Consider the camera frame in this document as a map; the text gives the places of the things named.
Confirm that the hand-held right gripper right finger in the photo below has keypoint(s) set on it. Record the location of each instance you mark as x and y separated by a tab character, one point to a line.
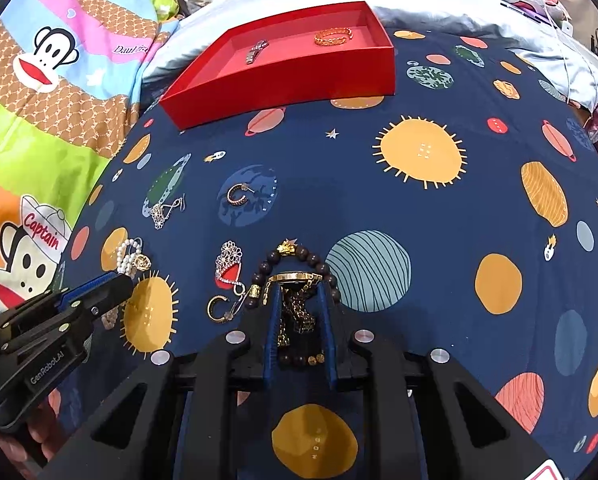
329	335

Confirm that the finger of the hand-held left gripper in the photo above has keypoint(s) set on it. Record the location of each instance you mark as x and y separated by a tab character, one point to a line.
106	295
86	291

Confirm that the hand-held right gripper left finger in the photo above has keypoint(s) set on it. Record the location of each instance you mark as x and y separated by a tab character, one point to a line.
273	330

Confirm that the gold watch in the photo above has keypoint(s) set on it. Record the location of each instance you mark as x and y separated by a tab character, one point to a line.
294	277

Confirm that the gold hoop earring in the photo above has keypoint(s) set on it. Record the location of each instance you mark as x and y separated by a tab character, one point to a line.
211	307
231	195

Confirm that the red tray box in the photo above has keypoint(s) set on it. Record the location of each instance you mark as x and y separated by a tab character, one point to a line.
289	85

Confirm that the silver link watch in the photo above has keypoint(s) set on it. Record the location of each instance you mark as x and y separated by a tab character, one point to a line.
257	51

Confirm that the person's left hand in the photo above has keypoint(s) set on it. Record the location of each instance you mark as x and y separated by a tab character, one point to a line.
41	432

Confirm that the navy planet print cloth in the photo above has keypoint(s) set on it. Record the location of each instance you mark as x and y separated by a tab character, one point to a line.
329	185

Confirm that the colourful monkey print blanket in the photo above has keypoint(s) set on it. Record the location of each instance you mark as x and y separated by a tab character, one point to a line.
54	110

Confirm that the white red-edged card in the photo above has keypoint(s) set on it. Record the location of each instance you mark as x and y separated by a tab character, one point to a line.
546	472

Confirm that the purple phone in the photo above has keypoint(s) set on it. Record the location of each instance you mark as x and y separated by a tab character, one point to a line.
529	14

